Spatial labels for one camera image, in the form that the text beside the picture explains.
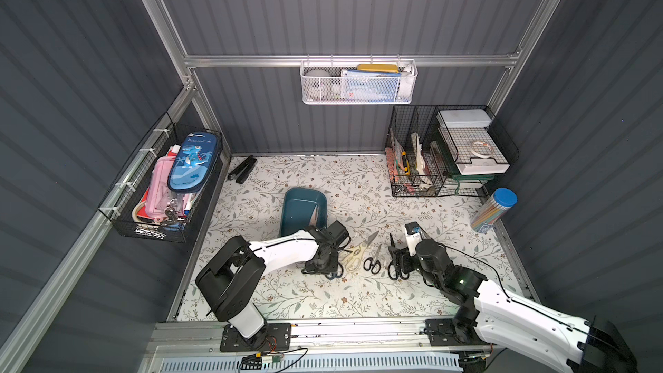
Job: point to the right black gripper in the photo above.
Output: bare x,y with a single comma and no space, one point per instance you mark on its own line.
402,260

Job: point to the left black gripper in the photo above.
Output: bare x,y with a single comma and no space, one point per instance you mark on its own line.
331,258

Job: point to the large black scissors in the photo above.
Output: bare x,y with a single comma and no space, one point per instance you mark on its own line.
394,267

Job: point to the cream yellow kitchen scissors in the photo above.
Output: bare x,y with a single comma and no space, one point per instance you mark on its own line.
355,256

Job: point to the teal plastic storage box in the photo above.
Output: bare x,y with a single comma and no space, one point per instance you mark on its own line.
302,207

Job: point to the small black scissors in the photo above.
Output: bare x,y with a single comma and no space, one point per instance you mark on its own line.
373,264

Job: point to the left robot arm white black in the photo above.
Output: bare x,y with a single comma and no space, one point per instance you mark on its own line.
230,278

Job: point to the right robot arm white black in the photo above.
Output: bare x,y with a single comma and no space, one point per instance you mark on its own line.
489,313

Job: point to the white box on organizer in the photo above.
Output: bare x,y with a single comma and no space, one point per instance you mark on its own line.
454,119

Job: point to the blue lid pencil tube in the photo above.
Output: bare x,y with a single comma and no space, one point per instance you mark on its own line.
492,210

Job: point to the black stapler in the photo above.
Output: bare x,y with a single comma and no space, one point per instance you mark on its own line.
242,171

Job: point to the grid pattern notebook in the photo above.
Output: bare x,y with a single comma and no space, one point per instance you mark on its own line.
458,143

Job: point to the tape roll on notebook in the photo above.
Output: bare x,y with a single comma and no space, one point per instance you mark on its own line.
482,149

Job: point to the blue packet in basket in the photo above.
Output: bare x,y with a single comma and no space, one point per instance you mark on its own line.
367,86

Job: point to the white tape roll in basket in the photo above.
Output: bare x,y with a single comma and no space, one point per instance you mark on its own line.
317,84

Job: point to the blue dinosaur pencil case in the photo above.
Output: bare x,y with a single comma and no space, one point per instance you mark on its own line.
194,162

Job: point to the pink pencil case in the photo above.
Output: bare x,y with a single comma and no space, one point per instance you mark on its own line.
159,194

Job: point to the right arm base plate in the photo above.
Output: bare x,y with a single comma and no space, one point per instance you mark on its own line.
443,332

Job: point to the aluminium front rail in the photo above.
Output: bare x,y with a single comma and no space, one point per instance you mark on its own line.
328,345

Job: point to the black wire desk organizer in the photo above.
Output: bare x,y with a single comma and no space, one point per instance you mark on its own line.
419,163

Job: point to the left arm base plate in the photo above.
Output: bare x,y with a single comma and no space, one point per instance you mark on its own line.
273,337

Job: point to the white wire wall basket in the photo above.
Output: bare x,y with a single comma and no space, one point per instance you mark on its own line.
408,71

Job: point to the black wire side basket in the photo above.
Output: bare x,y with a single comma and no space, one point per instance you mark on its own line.
125,202

